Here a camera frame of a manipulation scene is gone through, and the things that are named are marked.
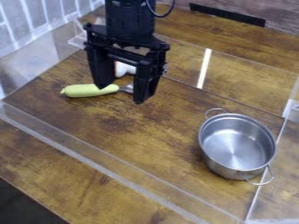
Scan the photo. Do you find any green handled metal spoon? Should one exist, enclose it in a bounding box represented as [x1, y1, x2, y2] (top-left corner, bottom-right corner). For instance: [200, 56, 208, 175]
[60, 84, 133, 98]

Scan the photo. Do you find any stainless steel pot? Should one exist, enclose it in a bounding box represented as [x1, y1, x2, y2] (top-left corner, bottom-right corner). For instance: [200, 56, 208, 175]
[198, 108, 276, 186]

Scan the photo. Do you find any red white plush mushroom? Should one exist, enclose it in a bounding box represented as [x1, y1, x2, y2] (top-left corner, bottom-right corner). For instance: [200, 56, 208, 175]
[115, 61, 136, 78]

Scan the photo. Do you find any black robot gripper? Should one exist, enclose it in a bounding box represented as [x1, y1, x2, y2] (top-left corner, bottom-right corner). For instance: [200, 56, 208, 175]
[83, 0, 171, 104]

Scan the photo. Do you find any clear acrylic triangle stand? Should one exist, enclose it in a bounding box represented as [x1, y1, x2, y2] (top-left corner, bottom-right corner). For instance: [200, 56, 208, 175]
[68, 19, 87, 50]

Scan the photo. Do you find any clear acrylic enclosure wall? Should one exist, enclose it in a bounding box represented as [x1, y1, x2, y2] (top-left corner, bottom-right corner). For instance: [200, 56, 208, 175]
[0, 17, 299, 224]

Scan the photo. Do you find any black bar on table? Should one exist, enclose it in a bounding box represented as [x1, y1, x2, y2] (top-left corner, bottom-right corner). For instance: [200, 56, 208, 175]
[190, 3, 267, 27]

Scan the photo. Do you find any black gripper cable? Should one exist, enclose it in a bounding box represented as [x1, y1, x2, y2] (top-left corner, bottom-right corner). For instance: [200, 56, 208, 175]
[144, 0, 176, 18]

